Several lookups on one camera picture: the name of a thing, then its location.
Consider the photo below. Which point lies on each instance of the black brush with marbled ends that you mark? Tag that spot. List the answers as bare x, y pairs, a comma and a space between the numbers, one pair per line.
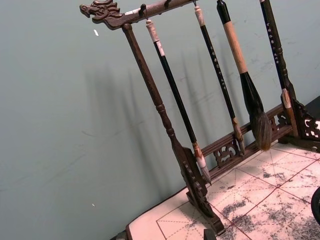
175, 95

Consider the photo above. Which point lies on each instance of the carved dark wooden brush rack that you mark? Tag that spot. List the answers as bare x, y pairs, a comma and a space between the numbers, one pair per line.
140, 56

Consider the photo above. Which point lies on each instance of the thin black brush gold characters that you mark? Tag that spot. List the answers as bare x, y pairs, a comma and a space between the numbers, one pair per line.
217, 64

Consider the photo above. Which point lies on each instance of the white practice mat red grid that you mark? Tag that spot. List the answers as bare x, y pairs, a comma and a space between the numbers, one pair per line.
262, 191

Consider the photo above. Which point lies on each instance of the black brush with white characters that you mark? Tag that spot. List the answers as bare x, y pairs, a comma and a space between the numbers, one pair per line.
271, 37

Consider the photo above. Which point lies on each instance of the round black dish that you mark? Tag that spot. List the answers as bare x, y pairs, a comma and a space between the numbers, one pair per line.
316, 203

